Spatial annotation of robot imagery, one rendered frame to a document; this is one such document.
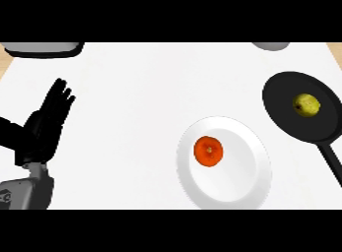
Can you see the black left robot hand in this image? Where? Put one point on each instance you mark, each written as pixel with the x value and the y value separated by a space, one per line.
pixel 40 128

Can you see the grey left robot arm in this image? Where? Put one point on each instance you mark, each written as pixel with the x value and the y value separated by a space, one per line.
pixel 23 192

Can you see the white round plate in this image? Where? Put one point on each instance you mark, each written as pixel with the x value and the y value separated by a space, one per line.
pixel 236 177

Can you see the black frying pan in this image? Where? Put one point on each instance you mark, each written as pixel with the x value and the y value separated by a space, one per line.
pixel 299 118

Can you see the yellow-green pear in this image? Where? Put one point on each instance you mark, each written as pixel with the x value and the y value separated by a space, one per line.
pixel 307 105

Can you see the grey and black appliance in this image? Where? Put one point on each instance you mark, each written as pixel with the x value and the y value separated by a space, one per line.
pixel 42 49

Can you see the orange round fruit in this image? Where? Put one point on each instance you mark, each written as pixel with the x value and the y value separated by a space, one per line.
pixel 208 151

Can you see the grey rounded object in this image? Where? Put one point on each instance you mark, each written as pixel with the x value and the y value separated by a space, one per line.
pixel 271 46

